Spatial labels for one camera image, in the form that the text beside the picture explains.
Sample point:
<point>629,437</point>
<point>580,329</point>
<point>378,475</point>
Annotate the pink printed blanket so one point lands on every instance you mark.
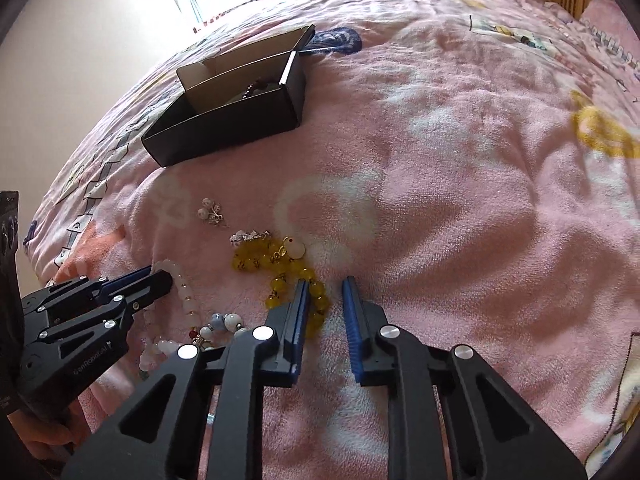
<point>450,185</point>

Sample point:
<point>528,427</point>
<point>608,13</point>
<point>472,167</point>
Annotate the black cardboard box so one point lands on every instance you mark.
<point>225,130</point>

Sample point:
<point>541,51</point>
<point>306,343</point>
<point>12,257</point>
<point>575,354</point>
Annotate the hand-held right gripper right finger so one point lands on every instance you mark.
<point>353,330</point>

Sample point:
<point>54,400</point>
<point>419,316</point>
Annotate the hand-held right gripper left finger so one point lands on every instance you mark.
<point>299,325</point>

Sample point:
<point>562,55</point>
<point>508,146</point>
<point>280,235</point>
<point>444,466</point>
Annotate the silver charm pendant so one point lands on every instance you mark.
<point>245,237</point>

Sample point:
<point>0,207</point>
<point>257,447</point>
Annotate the person's left hand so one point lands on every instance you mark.
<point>45,440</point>

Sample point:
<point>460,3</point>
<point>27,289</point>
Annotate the pink printed pillow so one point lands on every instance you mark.
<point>612,25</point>

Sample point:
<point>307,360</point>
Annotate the white bead silver earring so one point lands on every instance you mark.
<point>206,203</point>
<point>203,215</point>

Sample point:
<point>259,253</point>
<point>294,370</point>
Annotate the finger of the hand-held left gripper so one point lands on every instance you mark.
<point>150,290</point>
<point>125,282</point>

